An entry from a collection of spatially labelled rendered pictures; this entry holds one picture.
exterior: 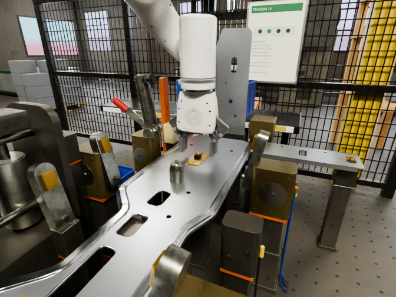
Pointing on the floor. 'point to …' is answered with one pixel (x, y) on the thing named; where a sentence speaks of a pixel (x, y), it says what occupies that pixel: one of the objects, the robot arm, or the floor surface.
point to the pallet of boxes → (38, 82)
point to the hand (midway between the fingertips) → (198, 148)
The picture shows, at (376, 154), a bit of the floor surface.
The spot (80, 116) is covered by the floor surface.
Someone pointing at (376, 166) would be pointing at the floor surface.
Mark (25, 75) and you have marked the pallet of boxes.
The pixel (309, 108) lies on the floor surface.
